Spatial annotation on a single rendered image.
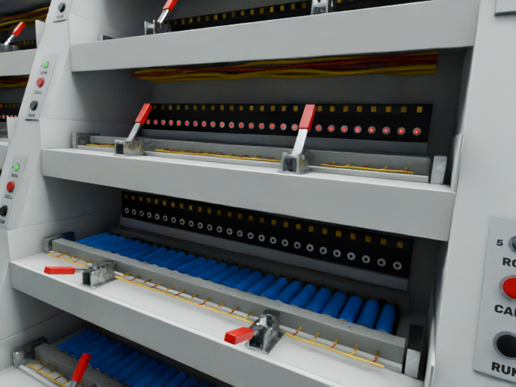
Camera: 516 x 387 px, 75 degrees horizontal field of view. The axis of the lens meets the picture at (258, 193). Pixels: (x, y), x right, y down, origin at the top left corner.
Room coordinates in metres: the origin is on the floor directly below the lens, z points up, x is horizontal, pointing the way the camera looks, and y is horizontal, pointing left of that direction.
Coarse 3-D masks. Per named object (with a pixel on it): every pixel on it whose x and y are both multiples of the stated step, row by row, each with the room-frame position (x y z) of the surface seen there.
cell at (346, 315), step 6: (348, 300) 0.44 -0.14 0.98; (354, 300) 0.43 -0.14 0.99; (360, 300) 0.44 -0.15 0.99; (348, 306) 0.42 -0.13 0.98; (354, 306) 0.42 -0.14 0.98; (360, 306) 0.43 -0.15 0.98; (342, 312) 0.41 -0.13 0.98; (348, 312) 0.41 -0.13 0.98; (354, 312) 0.41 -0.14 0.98; (342, 318) 0.39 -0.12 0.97; (348, 318) 0.39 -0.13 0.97; (354, 318) 0.40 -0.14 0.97
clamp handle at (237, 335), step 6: (264, 318) 0.37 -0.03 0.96; (264, 324) 0.37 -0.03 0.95; (234, 330) 0.32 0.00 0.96; (240, 330) 0.33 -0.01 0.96; (246, 330) 0.33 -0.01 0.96; (252, 330) 0.34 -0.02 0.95; (258, 330) 0.35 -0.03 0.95; (264, 330) 0.36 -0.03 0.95; (228, 336) 0.31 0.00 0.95; (234, 336) 0.31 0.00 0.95; (240, 336) 0.31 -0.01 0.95; (246, 336) 0.33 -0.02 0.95; (252, 336) 0.34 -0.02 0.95; (234, 342) 0.31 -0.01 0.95
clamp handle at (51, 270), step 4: (92, 264) 0.49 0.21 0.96; (96, 264) 0.49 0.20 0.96; (48, 268) 0.43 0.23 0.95; (52, 268) 0.43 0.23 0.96; (56, 268) 0.43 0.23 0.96; (60, 268) 0.44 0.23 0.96; (64, 268) 0.44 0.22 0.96; (68, 268) 0.45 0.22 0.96; (72, 268) 0.46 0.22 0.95; (96, 268) 0.49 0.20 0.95; (44, 272) 0.43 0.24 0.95; (48, 272) 0.43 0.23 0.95; (52, 272) 0.43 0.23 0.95; (56, 272) 0.44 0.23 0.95; (60, 272) 0.44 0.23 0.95; (64, 272) 0.45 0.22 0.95; (68, 272) 0.45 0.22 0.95; (72, 272) 0.45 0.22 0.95; (76, 272) 0.46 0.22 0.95; (80, 272) 0.47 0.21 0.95; (84, 272) 0.47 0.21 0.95; (88, 272) 0.48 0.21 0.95
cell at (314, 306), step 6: (324, 288) 0.46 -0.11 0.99; (318, 294) 0.45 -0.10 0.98; (324, 294) 0.45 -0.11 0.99; (330, 294) 0.46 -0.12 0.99; (312, 300) 0.43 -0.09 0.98; (318, 300) 0.43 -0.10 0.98; (324, 300) 0.44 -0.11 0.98; (306, 306) 0.42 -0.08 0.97; (312, 306) 0.41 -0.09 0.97; (318, 306) 0.42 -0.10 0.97; (324, 306) 0.43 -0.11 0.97; (318, 312) 0.41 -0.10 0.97
